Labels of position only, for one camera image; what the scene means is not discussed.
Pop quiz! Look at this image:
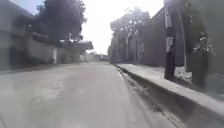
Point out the row of trees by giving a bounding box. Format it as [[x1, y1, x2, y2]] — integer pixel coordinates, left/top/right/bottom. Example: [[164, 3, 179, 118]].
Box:
[[107, 6, 152, 64]]

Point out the grey concrete road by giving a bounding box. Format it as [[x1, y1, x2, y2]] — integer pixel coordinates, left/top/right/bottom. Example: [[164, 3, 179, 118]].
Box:
[[0, 61, 178, 128]]

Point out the dark utility pole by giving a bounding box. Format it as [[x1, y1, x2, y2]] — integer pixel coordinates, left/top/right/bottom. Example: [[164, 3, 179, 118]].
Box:
[[163, 0, 177, 81]]

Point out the large dark tree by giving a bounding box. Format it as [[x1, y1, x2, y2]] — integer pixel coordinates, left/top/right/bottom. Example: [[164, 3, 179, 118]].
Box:
[[34, 0, 88, 44]]

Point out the raised concrete pavement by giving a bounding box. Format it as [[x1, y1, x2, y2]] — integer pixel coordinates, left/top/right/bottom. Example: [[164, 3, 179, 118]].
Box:
[[115, 63, 224, 128]]

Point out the grey boundary wall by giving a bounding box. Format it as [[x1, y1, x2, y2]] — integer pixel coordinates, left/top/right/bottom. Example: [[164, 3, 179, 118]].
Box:
[[134, 0, 224, 76]]

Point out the building with pale wall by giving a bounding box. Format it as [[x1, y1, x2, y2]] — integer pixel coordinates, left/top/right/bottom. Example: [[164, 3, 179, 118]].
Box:
[[0, 0, 94, 71]]

